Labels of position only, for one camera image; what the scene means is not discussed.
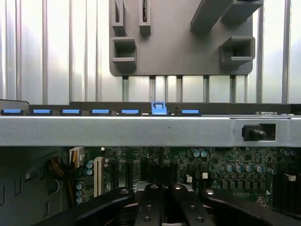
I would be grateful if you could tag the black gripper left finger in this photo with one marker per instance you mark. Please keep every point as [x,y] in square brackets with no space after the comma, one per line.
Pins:
[150,207]

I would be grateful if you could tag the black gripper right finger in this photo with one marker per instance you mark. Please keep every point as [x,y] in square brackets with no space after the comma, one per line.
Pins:
[188,207]

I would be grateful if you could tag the black expansion slot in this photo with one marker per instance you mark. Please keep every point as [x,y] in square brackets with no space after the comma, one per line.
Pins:
[113,179]
[129,174]

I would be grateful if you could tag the white expansion slot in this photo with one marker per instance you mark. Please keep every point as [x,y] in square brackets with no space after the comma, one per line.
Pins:
[98,176]

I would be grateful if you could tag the green motherboard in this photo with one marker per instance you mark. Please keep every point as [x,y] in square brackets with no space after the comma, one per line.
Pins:
[235,157]

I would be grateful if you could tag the open black PC case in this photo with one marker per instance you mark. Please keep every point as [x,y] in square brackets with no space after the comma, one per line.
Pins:
[141,131]

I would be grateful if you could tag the white power connector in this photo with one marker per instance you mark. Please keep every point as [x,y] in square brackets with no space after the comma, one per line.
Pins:
[76,156]

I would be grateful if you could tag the blue slot tab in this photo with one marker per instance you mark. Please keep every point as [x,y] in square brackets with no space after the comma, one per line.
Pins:
[71,111]
[42,111]
[11,111]
[100,111]
[129,111]
[190,112]

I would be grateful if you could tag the blue card retention latch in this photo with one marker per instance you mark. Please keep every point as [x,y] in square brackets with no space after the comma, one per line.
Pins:
[159,110]

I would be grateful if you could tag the grey power supply unit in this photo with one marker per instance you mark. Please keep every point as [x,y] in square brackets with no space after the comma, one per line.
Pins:
[23,188]

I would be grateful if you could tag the grey parts rack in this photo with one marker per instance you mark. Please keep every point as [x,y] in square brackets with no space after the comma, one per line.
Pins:
[178,47]

